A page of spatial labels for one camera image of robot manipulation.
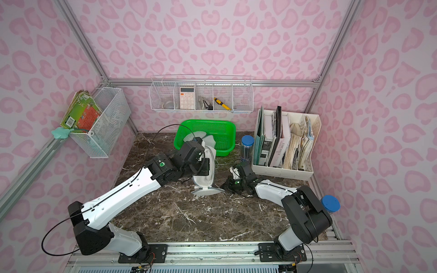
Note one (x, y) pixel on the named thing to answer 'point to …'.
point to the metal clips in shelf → (203, 104)
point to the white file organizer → (306, 170)
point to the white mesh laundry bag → (203, 183)
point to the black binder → (279, 128)
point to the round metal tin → (168, 104)
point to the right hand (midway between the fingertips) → (219, 186)
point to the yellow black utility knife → (219, 102)
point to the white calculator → (186, 99)
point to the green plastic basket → (223, 131)
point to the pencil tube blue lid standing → (247, 149)
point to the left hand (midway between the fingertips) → (210, 162)
